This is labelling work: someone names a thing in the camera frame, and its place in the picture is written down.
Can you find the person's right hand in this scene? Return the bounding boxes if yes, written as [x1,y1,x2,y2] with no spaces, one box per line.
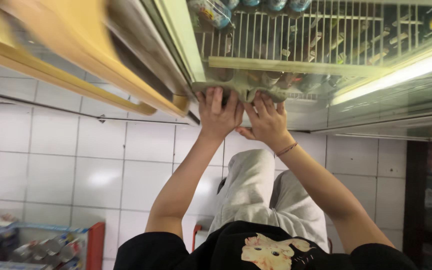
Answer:
[235,93,295,151]

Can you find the person's left hand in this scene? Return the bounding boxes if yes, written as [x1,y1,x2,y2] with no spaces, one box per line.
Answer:
[196,87,245,141]

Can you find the grey cardboard tray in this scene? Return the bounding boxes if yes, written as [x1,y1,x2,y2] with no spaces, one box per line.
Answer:
[191,67,290,104]

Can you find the group of drink cans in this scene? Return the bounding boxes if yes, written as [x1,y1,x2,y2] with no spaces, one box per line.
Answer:
[235,15,427,95]

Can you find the grey trousers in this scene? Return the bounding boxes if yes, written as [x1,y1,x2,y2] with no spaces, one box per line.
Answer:
[208,149,330,253]

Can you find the display cooler cabinet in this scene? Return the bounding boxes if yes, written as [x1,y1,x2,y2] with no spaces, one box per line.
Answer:
[107,0,432,142]

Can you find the red plastic stool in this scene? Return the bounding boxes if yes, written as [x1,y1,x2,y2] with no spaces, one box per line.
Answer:
[191,224,203,253]

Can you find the black printed t-shirt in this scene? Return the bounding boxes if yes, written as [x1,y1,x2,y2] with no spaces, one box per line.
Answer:
[113,220,420,270]

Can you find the cooler light strip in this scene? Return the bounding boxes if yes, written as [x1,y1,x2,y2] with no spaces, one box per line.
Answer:
[330,47,432,106]

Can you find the yellow-framed glass cooler door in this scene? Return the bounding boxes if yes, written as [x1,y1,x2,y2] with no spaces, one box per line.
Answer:
[0,0,202,127]

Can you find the dark shop shelf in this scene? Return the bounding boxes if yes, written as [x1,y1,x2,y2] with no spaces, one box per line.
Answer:
[403,140,432,270]

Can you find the red string bracelet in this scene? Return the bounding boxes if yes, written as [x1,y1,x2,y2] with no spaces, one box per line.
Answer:
[274,141,299,158]

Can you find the white wire cooler shelf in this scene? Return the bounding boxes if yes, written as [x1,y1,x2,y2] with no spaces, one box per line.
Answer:
[194,0,427,67]

